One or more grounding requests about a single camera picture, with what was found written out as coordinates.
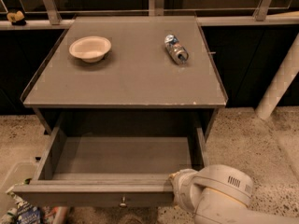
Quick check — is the small yellow black object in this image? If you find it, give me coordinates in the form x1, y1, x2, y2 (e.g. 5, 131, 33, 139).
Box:
7, 10, 26, 25

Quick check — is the grey top drawer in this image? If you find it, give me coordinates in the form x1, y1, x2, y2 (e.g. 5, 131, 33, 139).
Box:
12, 109, 210, 209

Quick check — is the white cylindrical pillar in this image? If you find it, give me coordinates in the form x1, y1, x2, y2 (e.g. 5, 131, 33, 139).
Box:
255, 35, 299, 119

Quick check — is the crushed blue silver can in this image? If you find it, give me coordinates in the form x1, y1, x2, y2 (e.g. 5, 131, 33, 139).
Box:
164, 34, 189, 65

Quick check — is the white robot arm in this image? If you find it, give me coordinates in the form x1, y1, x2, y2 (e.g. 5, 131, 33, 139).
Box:
170, 164, 299, 224

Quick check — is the metal window rail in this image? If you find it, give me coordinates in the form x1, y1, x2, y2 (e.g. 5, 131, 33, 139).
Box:
0, 0, 299, 29

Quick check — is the clear plastic bin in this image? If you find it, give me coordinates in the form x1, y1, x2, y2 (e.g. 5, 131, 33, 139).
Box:
0, 161, 71, 224

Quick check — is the grey drawer cabinet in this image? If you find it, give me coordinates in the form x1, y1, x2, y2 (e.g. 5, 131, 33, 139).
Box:
20, 15, 229, 142

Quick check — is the blue chip bag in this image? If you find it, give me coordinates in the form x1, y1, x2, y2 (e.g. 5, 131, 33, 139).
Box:
16, 203, 42, 224

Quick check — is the white paper bowl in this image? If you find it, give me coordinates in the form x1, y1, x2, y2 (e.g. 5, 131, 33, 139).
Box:
69, 36, 111, 63

